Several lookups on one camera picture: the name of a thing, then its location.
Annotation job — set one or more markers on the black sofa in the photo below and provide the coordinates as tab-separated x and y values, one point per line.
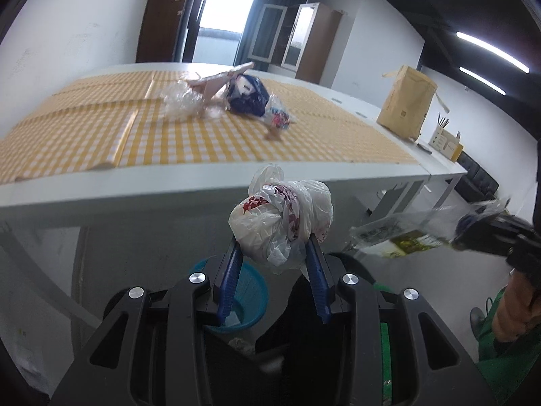
479	177

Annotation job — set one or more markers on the clear plastic package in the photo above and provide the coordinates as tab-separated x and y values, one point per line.
380	230

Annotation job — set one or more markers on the dark blue snack bag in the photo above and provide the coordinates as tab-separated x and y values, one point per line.
247	97

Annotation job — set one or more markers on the clear plastic wrap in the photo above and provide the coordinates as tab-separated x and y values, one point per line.
181	101

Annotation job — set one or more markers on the white crumpled cloth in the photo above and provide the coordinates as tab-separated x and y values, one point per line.
241	344

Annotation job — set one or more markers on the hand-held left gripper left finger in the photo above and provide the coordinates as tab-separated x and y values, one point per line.
230	279

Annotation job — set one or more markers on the green garment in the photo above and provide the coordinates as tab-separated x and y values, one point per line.
515	372

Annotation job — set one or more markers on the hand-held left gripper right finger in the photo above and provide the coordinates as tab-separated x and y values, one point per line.
317	287

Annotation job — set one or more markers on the glass balcony door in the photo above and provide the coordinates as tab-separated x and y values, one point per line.
222	12

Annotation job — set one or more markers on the white plastic bag red print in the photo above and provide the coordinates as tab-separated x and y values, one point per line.
270	220

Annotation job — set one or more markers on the yellow packet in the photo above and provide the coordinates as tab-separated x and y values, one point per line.
416	243

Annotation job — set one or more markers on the yellow checked tablecloth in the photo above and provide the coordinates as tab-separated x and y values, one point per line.
211	143

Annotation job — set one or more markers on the person's right forearm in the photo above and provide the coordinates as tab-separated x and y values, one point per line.
513	308

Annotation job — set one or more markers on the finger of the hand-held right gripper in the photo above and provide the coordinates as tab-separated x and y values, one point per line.
486	230

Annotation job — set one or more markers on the white red blue wrapper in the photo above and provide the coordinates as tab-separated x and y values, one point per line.
279	114

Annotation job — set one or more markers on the white pen holder box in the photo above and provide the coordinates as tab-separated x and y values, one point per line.
446	143

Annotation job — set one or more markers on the white cardboard piece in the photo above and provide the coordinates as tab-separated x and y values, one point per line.
211	82

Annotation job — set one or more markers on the brown paper box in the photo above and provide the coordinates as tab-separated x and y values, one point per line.
408	101

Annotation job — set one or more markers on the ceiling light tube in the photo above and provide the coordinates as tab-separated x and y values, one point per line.
492	50
482	79

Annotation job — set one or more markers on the wooden cabinet with glass doors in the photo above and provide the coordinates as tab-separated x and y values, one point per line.
296	38

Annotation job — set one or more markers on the blue plastic wastebasket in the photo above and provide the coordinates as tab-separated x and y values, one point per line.
253	296

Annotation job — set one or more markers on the white table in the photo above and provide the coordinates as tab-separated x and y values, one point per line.
126	196

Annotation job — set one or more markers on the brown wooden door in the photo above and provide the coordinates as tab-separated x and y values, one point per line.
162	12

